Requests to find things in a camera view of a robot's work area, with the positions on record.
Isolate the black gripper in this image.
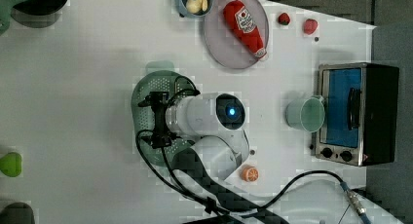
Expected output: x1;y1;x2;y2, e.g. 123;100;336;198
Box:
138;92;176;149

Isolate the pink strawberry toy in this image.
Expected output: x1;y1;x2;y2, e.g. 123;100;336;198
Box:
303;19;319;35

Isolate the dark round object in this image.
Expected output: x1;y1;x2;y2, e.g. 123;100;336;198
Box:
0;203;35;224

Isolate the green plastic strainer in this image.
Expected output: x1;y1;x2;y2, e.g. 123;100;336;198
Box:
131;60;200;167

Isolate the orange slice toy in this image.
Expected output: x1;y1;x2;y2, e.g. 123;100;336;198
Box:
241;166;259;182

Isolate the blue braided cable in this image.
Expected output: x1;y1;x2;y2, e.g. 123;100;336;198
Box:
339;180;373;224

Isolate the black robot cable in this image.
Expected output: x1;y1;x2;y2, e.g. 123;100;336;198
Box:
134;87;345;218

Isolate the green ladle handle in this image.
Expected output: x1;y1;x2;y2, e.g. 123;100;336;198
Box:
0;0;28;34

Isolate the red ketchup bottle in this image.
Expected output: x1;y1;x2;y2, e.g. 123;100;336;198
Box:
222;0;267;59

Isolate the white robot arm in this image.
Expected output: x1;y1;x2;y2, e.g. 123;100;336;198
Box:
131;89;400;224

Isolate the peeled banana toy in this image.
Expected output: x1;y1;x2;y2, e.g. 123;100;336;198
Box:
186;0;208;14

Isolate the blue bowl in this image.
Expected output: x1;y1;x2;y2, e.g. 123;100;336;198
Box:
175;0;213;18

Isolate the grey round plate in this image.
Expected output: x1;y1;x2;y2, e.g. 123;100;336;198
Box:
204;0;269;69

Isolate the toaster oven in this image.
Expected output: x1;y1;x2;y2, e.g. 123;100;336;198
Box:
315;62;399;167

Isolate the green mug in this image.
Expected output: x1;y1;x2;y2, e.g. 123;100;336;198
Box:
285;95;325;132

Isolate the dark red strawberry toy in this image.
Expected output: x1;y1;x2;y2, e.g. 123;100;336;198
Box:
278;13;291;25

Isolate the green pear toy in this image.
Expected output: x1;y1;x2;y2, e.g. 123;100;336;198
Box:
0;152;22;177

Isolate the black pot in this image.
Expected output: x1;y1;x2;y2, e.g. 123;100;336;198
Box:
14;0;67;16

